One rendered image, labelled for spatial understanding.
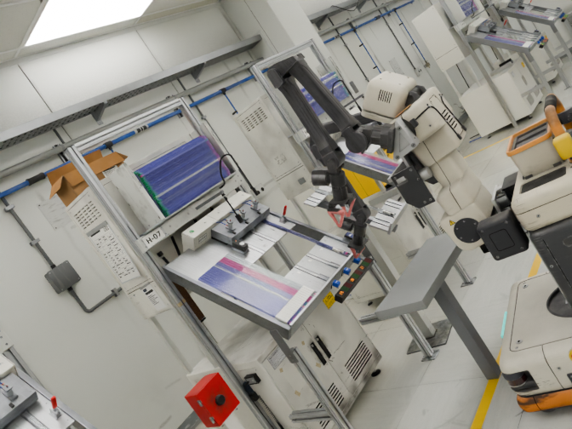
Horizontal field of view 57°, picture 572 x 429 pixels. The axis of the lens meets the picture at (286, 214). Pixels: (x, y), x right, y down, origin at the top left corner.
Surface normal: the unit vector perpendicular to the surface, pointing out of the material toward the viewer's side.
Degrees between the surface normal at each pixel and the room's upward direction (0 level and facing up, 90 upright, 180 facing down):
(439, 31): 90
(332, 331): 90
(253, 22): 90
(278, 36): 90
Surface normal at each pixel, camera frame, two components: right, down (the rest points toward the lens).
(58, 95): 0.64, -0.33
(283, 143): -0.54, 0.46
